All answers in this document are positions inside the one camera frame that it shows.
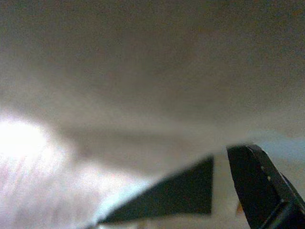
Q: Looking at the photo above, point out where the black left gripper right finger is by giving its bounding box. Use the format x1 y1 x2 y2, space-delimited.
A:
227 143 305 229

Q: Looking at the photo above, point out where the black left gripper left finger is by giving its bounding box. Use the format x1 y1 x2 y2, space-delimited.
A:
97 156 214 225

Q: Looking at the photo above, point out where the white pillow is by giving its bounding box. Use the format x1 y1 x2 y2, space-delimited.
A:
0 0 305 229

